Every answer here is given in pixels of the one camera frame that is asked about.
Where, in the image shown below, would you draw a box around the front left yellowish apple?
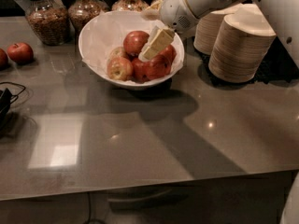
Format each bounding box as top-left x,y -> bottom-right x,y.
107,57 -> 134,81

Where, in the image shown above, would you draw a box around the black device with cable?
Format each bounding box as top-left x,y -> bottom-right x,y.
0,81 -> 26,131

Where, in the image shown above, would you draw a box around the glass cereal jar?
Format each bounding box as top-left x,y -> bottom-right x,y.
25,0 -> 70,46
111,0 -> 149,12
68,0 -> 109,34

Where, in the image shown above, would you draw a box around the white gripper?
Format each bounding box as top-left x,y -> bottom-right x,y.
138,0 -> 198,62

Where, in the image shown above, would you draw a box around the front stack paper bowls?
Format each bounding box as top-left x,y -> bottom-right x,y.
208,4 -> 277,83

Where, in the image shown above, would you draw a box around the back left yellowish apple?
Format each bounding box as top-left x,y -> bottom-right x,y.
108,47 -> 130,60

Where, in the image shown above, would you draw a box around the red apple on table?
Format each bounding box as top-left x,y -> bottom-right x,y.
7,42 -> 34,64

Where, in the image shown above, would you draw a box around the black mat under stacks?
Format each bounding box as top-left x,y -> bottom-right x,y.
196,38 -> 299,87

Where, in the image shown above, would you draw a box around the white ceramic bowl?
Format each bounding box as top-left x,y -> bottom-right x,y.
78,11 -> 185,91

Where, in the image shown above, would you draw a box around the yellowish apple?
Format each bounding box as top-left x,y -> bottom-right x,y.
108,47 -> 130,60
107,57 -> 134,81

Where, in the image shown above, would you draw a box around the back stack paper bowls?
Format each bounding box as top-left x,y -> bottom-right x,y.
193,3 -> 242,55

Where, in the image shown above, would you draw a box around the leftmost glass cereal jar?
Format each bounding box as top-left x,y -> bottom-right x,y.
25,0 -> 70,46

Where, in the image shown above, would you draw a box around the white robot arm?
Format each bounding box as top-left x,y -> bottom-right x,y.
141,0 -> 299,224

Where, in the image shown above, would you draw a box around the red apple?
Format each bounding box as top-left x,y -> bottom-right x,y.
7,42 -> 34,64
145,54 -> 171,80
123,31 -> 150,56
132,58 -> 148,83
160,45 -> 177,63

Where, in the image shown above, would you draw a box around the stack paper bowls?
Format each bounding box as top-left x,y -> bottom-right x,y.
193,3 -> 242,55
208,4 -> 277,83

